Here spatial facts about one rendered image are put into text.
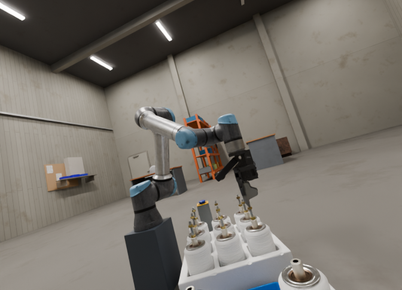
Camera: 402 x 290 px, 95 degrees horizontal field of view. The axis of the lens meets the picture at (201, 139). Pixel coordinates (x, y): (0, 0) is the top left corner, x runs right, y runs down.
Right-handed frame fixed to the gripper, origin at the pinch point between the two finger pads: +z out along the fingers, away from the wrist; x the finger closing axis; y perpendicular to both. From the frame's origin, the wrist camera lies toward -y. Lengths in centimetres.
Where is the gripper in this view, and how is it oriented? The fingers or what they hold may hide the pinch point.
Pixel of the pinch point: (246, 203)
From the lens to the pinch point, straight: 77.5
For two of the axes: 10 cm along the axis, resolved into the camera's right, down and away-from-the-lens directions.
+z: 2.7, 9.5, -1.4
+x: 2.7, 0.6, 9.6
